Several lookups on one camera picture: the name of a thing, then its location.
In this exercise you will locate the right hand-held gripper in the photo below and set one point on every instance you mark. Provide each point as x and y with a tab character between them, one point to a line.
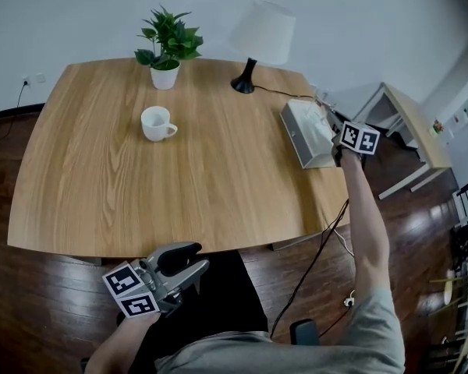
359	138

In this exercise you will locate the grey rectangular tray box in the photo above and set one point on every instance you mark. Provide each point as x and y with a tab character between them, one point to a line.
302	138

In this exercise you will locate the green plant in white pot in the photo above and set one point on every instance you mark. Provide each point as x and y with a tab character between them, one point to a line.
165	45

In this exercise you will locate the white and wood side desk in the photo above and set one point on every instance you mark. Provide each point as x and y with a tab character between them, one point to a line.
409	123

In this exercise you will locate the white wall socket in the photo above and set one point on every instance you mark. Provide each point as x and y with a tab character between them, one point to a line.
25	80
40	78

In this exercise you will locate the person's left forearm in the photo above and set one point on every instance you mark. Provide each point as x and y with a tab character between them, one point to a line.
121	345

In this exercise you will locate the white power plug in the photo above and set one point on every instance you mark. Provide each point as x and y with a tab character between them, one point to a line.
349	301

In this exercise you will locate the red and green wall sticker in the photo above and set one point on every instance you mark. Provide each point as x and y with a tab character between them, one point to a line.
438	127

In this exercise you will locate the person's grey shirt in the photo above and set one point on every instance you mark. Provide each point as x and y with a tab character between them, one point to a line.
296	353

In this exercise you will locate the white shade black table lamp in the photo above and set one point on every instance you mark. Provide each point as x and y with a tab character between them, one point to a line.
263	33

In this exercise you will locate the black chair armrest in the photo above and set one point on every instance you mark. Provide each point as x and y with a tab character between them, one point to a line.
304	331

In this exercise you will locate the black chair seat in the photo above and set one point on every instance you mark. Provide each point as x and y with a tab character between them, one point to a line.
234	294

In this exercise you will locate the person's right forearm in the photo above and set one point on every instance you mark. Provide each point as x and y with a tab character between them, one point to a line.
366	224

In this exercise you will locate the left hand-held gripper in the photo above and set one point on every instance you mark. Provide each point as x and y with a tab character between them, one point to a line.
140	286

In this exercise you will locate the white ceramic cup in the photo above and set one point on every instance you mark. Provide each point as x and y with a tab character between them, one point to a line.
154	125

